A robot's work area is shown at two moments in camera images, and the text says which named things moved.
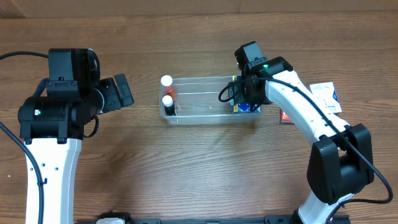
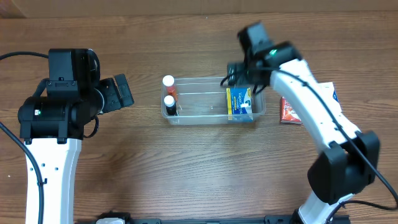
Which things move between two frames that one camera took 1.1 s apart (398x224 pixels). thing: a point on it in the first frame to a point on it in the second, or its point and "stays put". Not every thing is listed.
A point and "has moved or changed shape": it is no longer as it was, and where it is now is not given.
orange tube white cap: x=166 y=81 stays put
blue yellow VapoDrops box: x=243 y=107 has moved or changed shape
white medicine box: x=325 y=94 stays put
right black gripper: x=236 y=94 to x=234 y=73
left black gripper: x=115 y=93 stays put
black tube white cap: x=169 y=105 stays put
